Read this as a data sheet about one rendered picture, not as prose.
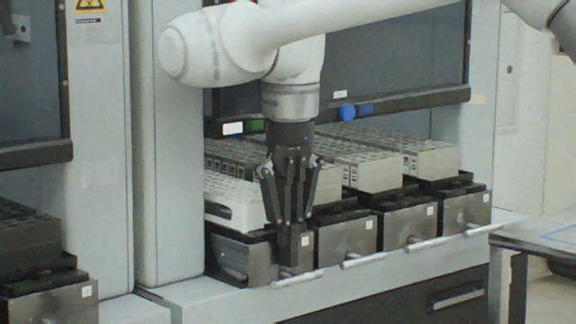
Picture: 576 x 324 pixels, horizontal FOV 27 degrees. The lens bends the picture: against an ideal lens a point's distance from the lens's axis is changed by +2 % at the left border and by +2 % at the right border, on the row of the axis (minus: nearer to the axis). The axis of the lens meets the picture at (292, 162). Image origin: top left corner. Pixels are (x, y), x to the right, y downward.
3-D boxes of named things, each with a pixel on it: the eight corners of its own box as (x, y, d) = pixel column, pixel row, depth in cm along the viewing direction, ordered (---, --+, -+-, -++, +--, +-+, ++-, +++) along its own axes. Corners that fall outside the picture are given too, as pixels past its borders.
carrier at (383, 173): (394, 185, 219) (395, 153, 218) (402, 187, 217) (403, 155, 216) (349, 194, 211) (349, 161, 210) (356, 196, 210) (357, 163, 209)
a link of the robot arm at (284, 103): (248, 80, 182) (248, 118, 183) (287, 87, 175) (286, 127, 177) (292, 76, 188) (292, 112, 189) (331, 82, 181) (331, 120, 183)
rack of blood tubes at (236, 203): (138, 205, 209) (138, 171, 208) (184, 197, 216) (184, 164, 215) (244, 240, 188) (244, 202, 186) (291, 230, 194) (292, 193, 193)
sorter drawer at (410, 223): (157, 184, 256) (157, 143, 254) (208, 175, 265) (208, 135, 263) (400, 259, 202) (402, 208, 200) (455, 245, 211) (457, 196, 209)
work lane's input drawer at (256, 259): (30, 207, 236) (28, 162, 234) (91, 196, 244) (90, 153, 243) (266, 297, 182) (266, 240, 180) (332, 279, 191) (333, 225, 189)
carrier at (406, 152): (442, 172, 230) (443, 141, 229) (450, 174, 229) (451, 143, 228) (400, 180, 223) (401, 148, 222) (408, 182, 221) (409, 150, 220)
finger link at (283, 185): (295, 157, 182) (288, 157, 181) (293, 227, 185) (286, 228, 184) (279, 153, 185) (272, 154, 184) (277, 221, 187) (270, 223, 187)
